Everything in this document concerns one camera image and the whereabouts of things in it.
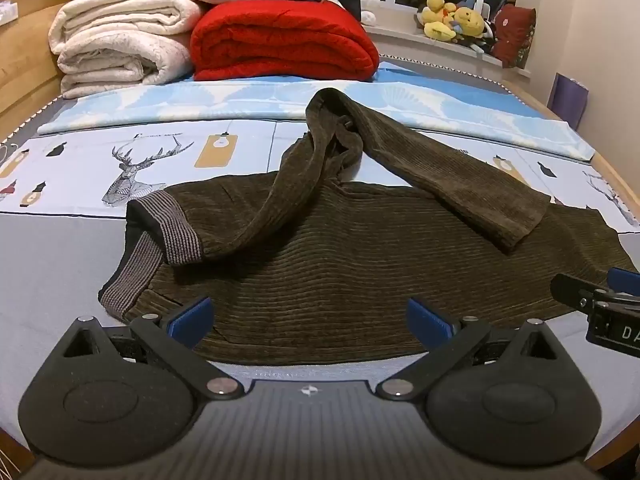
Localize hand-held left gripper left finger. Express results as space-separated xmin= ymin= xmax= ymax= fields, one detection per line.
xmin=50 ymin=296 xmax=247 ymax=402

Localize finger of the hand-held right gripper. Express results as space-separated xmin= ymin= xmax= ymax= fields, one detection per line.
xmin=595 ymin=268 xmax=640 ymax=307
xmin=550 ymin=273 xmax=609 ymax=319

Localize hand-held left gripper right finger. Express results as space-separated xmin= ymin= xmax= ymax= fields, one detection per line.
xmin=374 ymin=298 xmax=577 ymax=403

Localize brown corduroy pants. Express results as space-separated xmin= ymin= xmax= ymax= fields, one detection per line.
xmin=98 ymin=87 xmax=636 ymax=367

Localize purple bag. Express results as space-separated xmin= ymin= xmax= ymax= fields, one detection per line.
xmin=547 ymin=72 xmax=591 ymax=131

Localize light blue blanket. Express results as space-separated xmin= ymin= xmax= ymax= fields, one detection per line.
xmin=37 ymin=61 xmax=596 ymax=164

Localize dark red cushion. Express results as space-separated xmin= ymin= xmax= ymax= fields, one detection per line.
xmin=491 ymin=4 xmax=537 ymax=69

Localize white speckled folded quilt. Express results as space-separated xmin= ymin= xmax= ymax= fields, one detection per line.
xmin=56 ymin=30 xmax=195 ymax=100

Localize red folded blanket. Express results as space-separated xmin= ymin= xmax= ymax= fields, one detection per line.
xmin=190 ymin=2 xmax=380 ymax=83

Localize window sill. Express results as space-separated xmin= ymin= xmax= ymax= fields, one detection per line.
xmin=366 ymin=7 xmax=507 ymax=69

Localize yellow plush toy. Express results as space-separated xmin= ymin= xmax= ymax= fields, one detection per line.
xmin=452 ymin=6 xmax=487 ymax=42
xmin=420 ymin=0 xmax=460 ymax=42

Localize cream folded quilt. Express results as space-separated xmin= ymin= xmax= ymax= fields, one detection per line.
xmin=48 ymin=0 xmax=204 ymax=56

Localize white plush toy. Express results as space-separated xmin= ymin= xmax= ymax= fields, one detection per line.
xmin=359 ymin=0 xmax=397 ymax=27

